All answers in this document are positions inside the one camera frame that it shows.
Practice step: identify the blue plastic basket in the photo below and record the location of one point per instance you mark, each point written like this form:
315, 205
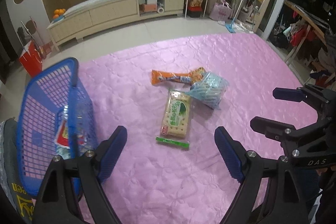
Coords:
45, 95

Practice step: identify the red paper bag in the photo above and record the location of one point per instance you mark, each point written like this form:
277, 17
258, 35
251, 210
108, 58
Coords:
31, 59

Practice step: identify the beige tv cabinet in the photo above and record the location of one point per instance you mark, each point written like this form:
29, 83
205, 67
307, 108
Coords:
93, 16

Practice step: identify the pink gift bag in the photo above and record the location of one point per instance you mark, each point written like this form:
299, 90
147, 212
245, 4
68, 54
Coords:
221, 11

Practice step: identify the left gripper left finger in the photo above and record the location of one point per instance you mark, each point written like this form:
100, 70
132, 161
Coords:
57, 201

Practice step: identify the clear blue striped snack bag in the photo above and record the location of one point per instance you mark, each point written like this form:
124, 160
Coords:
85, 131

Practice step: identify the orange long snack packet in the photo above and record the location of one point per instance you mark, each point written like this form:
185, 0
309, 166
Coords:
184, 78

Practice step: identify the green cracker packet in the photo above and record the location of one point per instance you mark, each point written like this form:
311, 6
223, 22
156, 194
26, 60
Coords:
176, 120

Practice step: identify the pink quilted table cover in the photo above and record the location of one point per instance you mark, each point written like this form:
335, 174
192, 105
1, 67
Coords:
155, 183

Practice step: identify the pile of oranges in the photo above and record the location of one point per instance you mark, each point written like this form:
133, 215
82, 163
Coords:
58, 13

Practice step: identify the light blue snack packet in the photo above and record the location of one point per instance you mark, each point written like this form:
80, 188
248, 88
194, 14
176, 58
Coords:
209, 90

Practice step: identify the red white snack packet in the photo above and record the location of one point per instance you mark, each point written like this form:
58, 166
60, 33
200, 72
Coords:
62, 135

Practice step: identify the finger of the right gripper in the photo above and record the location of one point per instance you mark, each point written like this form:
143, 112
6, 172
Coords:
322, 100
287, 133

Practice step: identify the grey embroidered chair cushion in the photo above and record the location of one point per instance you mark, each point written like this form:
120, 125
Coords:
19, 200

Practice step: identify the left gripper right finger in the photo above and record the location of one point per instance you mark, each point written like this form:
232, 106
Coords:
268, 191

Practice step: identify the blue floor mop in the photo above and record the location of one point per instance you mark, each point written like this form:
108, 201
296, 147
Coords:
230, 27

